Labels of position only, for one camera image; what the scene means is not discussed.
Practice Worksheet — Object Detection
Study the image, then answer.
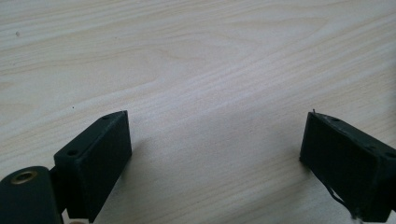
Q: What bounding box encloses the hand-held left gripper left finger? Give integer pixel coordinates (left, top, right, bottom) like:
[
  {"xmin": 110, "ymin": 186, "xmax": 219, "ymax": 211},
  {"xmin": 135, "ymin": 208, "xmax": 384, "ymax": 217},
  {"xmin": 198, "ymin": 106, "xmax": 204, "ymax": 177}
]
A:
[{"xmin": 53, "ymin": 110, "xmax": 133, "ymax": 224}]

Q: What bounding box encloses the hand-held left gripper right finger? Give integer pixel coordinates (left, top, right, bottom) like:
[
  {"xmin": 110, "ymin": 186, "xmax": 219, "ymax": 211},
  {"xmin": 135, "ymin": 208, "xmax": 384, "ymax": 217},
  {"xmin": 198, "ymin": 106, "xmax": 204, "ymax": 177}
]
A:
[{"xmin": 299, "ymin": 110, "xmax": 396, "ymax": 223}]

